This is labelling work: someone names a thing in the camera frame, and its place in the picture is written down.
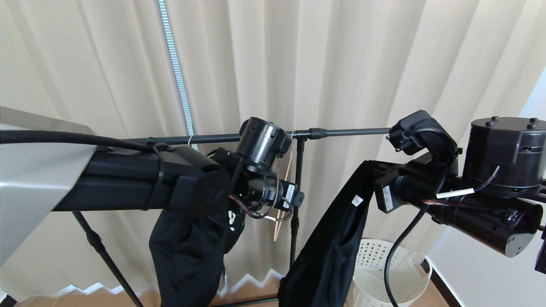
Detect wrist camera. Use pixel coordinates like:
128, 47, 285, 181
386, 110, 463, 177
276, 129, 293, 157

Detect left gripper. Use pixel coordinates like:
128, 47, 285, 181
255, 177, 305, 214

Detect black garment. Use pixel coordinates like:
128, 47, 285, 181
277, 160, 385, 307

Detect black clothes rack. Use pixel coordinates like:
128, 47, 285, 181
72, 127, 391, 307

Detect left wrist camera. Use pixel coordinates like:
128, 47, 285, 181
276, 129, 293, 157

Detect beige curtain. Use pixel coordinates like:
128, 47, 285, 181
0, 0, 546, 299

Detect black shorts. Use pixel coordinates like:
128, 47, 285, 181
148, 205, 246, 307

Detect white laundry basket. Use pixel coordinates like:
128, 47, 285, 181
346, 239, 433, 307

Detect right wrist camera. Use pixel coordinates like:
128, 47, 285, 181
386, 110, 463, 177

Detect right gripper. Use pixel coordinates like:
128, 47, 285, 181
373, 171, 432, 214

